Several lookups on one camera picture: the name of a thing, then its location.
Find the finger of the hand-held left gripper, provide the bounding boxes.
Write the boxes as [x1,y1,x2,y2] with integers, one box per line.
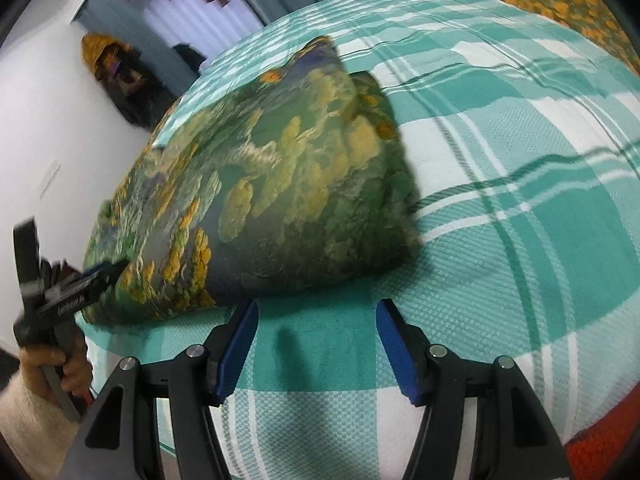
[70,258,131,297]

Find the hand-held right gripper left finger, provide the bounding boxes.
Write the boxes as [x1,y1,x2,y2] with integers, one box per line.
[59,299,261,480]

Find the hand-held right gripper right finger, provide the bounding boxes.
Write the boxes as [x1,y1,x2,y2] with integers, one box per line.
[375,298,577,480]

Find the green landscape print jacket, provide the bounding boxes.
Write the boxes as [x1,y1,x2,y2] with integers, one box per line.
[80,35,425,325]

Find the person's left forearm cream sleeve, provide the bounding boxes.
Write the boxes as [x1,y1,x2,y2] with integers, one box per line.
[0,374,86,480]

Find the dark hanging clothes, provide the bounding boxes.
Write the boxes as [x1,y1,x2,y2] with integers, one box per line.
[81,31,167,129]

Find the person's left hand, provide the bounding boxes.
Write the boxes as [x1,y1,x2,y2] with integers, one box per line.
[19,344,96,402]

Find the teal plaid bed sheet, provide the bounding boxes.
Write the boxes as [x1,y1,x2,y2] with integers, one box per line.
[85,0,640,480]

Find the black chair back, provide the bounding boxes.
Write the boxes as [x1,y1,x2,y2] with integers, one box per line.
[171,43,208,69]

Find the white sheer curtain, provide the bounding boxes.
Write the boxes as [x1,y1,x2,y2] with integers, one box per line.
[141,0,267,63]

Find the white wall plate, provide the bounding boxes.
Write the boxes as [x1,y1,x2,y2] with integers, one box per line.
[39,159,63,195]

